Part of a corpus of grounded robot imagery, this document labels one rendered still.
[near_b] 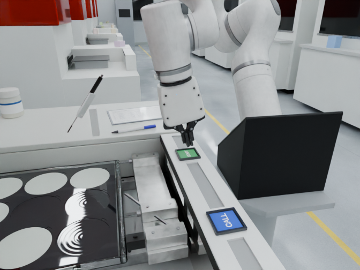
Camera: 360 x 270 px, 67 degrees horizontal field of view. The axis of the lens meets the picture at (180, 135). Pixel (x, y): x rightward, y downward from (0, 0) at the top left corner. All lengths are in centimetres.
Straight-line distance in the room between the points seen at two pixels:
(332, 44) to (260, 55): 333
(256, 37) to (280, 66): 426
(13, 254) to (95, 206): 17
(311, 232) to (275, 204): 127
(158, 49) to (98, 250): 41
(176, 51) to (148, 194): 35
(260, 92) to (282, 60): 433
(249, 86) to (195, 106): 24
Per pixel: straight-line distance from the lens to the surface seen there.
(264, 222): 93
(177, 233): 56
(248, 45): 88
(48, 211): 69
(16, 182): 83
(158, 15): 58
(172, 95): 62
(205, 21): 60
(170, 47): 58
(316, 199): 88
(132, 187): 83
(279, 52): 508
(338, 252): 201
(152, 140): 85
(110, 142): 84
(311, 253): 193
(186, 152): 72
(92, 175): 78
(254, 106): 80
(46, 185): 78
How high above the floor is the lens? 130
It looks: 24 degrees down
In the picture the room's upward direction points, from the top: straight up
